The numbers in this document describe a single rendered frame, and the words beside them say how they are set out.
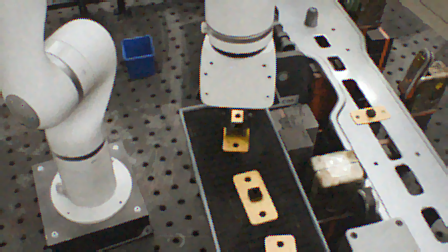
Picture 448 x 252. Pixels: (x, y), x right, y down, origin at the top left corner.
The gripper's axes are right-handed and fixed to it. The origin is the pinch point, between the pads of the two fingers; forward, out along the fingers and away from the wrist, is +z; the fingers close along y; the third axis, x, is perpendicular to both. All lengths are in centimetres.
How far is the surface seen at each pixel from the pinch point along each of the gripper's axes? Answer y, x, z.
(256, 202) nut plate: 3.4, -13.0, 2.3
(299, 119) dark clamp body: 11.0, 11.2, 10.9
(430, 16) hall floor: 119, 215, 119
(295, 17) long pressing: 13, 55, 19
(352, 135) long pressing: 22.9, 14.9, 18.6
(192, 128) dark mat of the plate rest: -6.9, 0.1, 2.6
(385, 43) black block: 36, 50, 21
